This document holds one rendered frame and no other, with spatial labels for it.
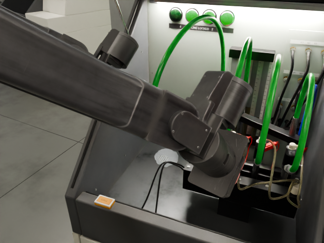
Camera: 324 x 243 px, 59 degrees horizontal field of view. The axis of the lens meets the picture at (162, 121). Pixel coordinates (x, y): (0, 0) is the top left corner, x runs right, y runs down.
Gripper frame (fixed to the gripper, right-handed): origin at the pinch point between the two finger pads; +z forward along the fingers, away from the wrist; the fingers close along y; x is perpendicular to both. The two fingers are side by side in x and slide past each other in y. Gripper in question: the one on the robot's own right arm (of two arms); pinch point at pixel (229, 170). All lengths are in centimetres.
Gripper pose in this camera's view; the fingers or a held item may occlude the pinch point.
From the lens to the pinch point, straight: 55.5
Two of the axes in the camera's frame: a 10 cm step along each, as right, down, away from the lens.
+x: -8.0, -3.0, 5.1
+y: 4.3, -8.9, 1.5
